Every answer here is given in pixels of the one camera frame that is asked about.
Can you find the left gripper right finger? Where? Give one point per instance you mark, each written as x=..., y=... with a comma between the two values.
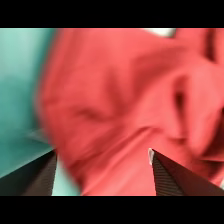
x=176, y=181

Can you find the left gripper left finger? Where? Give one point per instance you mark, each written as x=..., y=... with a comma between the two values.
x=35, y=180

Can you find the red T-shirt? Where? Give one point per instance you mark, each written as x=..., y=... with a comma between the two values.
x=133, y=100

